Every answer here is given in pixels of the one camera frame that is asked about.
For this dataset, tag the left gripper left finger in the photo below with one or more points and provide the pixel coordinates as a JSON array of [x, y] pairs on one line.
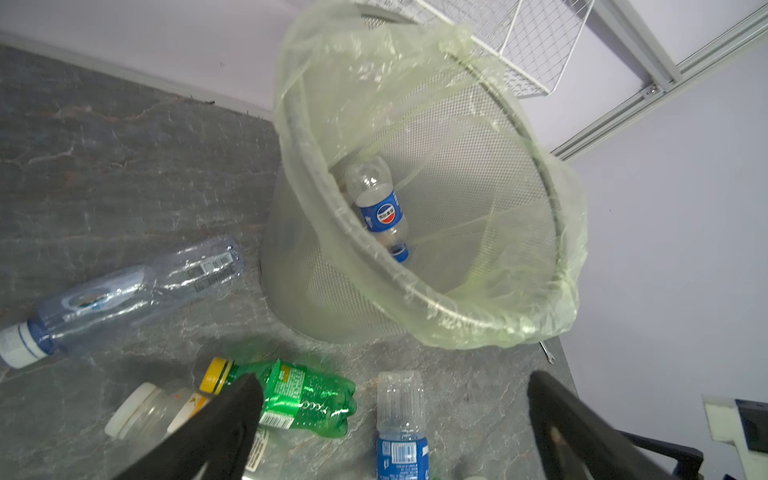
[[214, 444]]

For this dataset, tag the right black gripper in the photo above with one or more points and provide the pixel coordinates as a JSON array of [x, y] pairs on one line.
[[688, 459]]

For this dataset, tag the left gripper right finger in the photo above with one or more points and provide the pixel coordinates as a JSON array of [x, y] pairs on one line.
[[575, 443]]

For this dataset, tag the short bottle blue label blue cap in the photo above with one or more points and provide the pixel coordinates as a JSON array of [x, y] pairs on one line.
[[371, 188]]

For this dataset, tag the green-lined mesh waste bin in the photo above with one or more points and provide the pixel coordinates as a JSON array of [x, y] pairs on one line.
[[497, 225]]

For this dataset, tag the clear bottle orange label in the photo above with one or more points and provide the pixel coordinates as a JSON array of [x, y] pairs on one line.
[[151, 413]]

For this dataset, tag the green bottle yellow cap upper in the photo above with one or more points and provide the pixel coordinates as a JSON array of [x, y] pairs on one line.
[[295, 396]]

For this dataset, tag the clear bottle blue label upright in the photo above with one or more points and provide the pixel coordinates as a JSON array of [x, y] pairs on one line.
[[402, 450]]

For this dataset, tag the clear bottle dark blue neck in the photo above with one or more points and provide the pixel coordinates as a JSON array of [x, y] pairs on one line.
[[121, 300]]

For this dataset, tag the white wire wall shelf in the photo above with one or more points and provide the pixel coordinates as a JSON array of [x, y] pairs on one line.
[[522, 47]]

